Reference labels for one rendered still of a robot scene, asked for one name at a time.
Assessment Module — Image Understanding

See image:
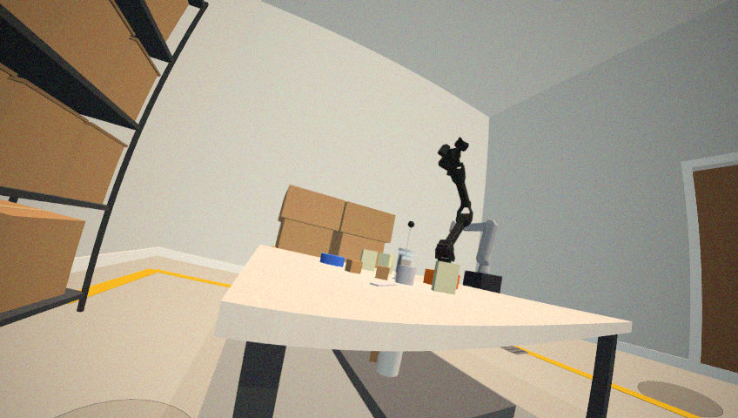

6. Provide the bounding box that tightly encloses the blue short cylinder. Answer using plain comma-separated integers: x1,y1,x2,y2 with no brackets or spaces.
319,253,345,267

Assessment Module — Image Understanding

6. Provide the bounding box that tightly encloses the white cylinder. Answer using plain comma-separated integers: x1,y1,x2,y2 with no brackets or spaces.
395,265,417,286

